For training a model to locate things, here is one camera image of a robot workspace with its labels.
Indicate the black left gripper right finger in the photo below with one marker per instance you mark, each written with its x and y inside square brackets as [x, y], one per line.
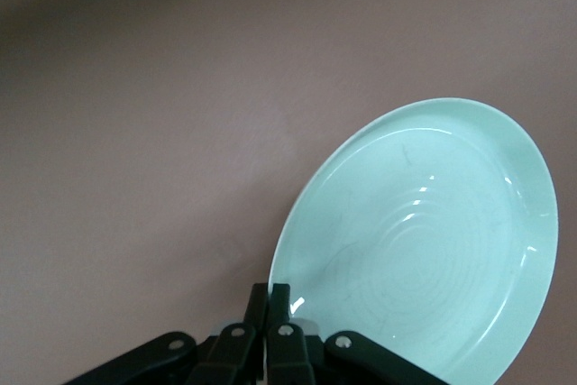
[288, 358]

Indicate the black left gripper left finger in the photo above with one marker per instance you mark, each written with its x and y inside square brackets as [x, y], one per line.
[234, 358]

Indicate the light green round plate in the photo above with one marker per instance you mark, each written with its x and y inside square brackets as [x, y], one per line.
[428, 245]

